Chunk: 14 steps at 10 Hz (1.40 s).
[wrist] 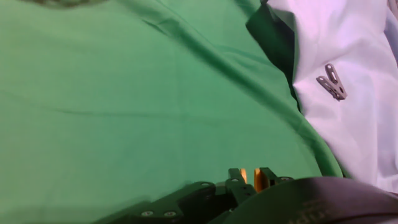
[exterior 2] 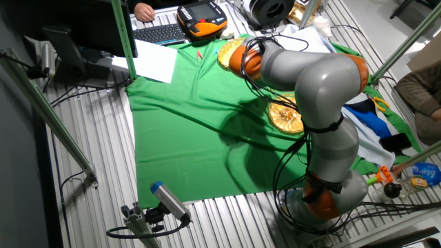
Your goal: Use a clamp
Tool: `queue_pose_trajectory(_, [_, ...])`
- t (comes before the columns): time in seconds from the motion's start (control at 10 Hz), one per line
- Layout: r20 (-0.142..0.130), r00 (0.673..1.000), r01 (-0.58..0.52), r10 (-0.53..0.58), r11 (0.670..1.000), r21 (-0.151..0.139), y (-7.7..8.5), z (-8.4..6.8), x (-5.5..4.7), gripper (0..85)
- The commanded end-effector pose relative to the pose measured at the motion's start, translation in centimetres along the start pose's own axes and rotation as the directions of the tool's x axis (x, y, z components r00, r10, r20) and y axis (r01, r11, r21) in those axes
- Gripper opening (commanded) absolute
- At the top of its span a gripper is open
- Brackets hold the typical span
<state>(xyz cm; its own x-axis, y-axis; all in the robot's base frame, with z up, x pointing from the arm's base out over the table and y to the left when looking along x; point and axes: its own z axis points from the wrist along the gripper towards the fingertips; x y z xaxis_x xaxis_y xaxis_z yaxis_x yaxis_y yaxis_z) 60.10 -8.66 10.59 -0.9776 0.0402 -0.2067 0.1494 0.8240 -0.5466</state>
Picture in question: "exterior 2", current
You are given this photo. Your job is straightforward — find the silver cylindrical camera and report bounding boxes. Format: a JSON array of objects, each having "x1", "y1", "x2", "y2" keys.
[{"x1": 40, "y1": 41, "x2": 57, "y2": 79}]

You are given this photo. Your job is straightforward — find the white crumpled bag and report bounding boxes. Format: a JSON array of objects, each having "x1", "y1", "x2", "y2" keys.
[{"x1": 311, "y1": 15, "x2": 332, "y2": 39}]

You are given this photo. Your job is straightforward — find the blue plastic bag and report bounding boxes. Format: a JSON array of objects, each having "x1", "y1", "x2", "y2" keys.
[{"x1": 411, "y1": 161, "x2": 441, "y2": 187}]

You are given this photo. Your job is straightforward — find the black monitor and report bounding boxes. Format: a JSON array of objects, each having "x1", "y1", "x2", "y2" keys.
[{"x1": 10, "y1": 0, "x2": 139, "y2": 79}]

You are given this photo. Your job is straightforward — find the black camera cable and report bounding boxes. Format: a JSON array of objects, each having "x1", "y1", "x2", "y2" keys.
[{"x1": 105, "y1": 215, "x2": 192, "y2": 240}]

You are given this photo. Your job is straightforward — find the black keyboard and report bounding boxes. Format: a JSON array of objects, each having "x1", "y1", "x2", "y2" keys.
[{"x1": 132, "y1": 23, "x2": 187, "y2": 46}]

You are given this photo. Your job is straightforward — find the black phone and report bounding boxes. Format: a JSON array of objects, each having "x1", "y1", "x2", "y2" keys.
[{"x1": 380, "y1": 132, "x2": 413, "y2": 153}]

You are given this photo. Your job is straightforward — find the orange black teach pendant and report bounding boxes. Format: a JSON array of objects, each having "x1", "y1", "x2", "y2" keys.
[{"x1": 176, "y1": 1, "x2": 229, "y2": 39}]

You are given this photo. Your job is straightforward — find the blue cloth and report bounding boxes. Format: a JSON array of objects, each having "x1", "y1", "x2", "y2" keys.
[{"x1": 342, "y1": 103, "x2": 393, "y2": 138}]

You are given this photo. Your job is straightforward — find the person in brown sweater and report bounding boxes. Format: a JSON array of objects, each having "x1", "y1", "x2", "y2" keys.
[{"x1": 394, "y1": 61, "x2": 441, "y2": 145}]

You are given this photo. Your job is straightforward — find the black metal bar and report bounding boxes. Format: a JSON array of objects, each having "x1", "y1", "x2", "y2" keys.
[{"x1": 358, "y1": 225, "x2": 441, "y2": 248}]

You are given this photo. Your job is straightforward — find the brown cardboard sheet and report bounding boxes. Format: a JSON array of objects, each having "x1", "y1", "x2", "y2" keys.
[{"x1": 406, "y1": 37, "x2": 441, "y2": 73}]

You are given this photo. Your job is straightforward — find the green frame post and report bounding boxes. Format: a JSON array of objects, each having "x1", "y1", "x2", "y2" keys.
[
  {"x1": 298, "y1": 0, "x2": 320, "y2": 30},
  {"x1": 392, "y1": 140, "x2": 441, "y2": 173},
  {"x1": 110, "y1": 0, "x2": 138, "y2": 81},
  {"x1": 0, "y1": 48, "x2": 99, "y2": 187},
  {"x1": 370, "y1": 1, "x2": 441, "y2": 83}
]

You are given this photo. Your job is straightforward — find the green table cloth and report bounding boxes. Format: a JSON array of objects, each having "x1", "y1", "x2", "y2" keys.
[{"x1": 125, "y1": 33, "x2": 423, "y2": 209}]

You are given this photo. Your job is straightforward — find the white round object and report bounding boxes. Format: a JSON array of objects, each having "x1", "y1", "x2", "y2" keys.
[{"x1": 219, "y1": 26, "x2": 236, "y2": 40}]

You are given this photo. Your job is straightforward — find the aluminium camera mount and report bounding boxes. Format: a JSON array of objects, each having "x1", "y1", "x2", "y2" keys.
[{"x1": 120, "y1": 201, "x2": 166, "y2": 248}]

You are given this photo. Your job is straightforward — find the person's bare hand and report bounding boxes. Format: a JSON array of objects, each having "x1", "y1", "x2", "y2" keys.
[{"x1": 133, "y1": 2, "x2": 156, "y2": 23}]

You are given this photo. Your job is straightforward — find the clear bottle black cap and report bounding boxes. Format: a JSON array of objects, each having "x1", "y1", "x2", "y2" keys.
[{"x1": 371, "y1": 175, "x2": 428, "y2": 203}]

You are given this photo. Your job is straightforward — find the gold foil package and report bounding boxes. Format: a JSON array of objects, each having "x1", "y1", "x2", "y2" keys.
[{"x1": 287, "y1": 2, "x2": 309, "y2": 25}]

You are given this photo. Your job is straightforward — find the orange green plastic tool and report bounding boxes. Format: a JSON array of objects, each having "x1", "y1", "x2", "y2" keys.
[{"x1": 365, "y1": 165, "x2": 394, "y2": 186}]

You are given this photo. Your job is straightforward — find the black filament spool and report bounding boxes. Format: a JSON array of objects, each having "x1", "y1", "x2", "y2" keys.
[{"x1": 243, "y1": 0, "x2": 296, "y2": 30}]

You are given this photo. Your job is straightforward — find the yellow wicker basket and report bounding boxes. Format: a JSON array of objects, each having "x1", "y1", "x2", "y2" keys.
[
  {"x1": 216, "y1": 37, "x2": 246, "y2": 72},
  {"x1": 267, "y1": 92, "x2": 306, "y2": 135}
]

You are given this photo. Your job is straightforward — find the silver camera blue cap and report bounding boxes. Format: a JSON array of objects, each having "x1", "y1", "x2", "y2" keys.
[{"x1": 150, "y1": 180, "x2": 192, "y2": 225}]

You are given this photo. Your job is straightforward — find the black table cable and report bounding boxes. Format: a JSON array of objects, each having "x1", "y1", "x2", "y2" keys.
[{"x1": 50, "y1": 78, "x2": 131, "y2": 106}]

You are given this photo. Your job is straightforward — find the white paper sheet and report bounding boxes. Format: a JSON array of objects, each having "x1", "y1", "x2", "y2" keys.
[{"x1": 112, "y1": 39, "x2": 178, "y2": 85}]

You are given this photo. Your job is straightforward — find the yellow handled scissors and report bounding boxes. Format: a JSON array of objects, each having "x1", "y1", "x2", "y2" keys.
[{"x1": 371, "y1": 96, "x2": 391, "y2": 113}]

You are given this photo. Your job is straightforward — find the black chair base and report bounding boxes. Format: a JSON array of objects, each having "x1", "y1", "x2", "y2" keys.
[{"x1": 389, "y1": 0, "x2": 441, "y2": 20}]

